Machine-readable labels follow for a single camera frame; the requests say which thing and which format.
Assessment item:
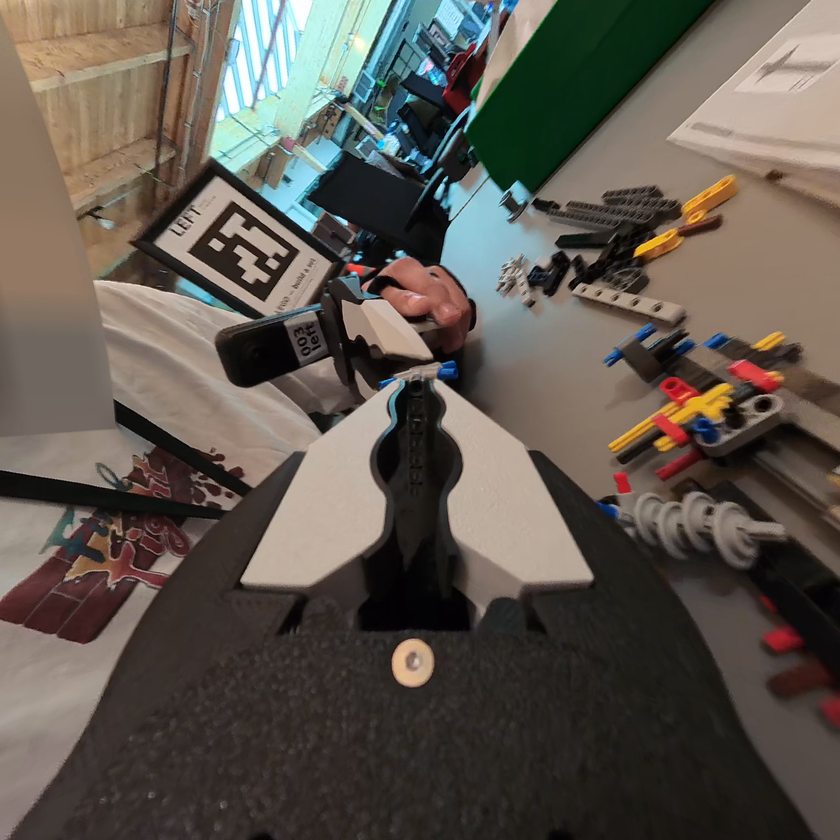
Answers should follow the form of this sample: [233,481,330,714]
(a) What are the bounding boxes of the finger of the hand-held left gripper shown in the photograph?
[333,298,437,378]

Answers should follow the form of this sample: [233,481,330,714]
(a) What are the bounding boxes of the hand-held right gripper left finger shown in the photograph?
[239,384,404,598]

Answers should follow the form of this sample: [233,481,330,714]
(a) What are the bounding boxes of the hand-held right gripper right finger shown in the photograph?
[430,379,596,621]

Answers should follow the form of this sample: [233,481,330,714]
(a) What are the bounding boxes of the grey lego connector blue pins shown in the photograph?
[377,360,460,389]

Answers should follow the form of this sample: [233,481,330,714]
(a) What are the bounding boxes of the grey lego shock absorber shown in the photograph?
[596,489,788,572]

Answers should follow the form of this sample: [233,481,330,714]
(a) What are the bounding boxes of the small light grey lego connector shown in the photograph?
[495,255,538,308]

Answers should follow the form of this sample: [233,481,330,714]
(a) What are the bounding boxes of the small black lego connector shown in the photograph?
[528,251,572,294]

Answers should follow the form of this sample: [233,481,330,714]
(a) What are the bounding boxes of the grey lego wheel hub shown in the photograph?
[497,185,534,225]

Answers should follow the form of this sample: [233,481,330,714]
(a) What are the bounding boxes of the grey lego block blue pins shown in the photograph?
[604,322,697,385]

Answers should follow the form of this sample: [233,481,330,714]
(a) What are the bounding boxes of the light grey lego beam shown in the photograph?
[570,281,688,327]

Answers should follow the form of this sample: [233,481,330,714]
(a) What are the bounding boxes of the pile of black lego beams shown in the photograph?
[530,185,685,295]

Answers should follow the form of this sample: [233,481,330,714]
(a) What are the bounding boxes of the yellow lego connector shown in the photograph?
[681,174,739,222]
[632,230,685,261]

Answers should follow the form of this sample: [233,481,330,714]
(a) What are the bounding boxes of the lego instruction booklet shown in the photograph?
[666,0,840,207]

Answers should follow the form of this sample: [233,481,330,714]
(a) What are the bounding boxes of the person's left hand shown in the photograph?
[367,256,475,355]

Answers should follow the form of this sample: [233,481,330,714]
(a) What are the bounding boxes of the white printed t-shirt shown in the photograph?
[0,279,368,834]

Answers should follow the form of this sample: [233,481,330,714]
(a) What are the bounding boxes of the black office chair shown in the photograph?
[307,151,454,263]

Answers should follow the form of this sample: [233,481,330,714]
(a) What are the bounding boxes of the black framed marker sign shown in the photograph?
[130,159,343,317]

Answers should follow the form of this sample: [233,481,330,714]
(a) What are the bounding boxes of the partly built Technic model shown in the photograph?
[607,331,840,729]

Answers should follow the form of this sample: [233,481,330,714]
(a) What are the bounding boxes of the workshop shelves with equipment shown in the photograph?
[341,0,506,165]

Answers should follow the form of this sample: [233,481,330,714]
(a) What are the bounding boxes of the skylight window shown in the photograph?
[209,0,315,127]

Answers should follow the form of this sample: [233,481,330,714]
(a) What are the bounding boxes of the green storage box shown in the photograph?
[462,0,718,196]

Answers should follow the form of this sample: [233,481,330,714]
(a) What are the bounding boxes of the black lanyard strap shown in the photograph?
[0,399,256,521]

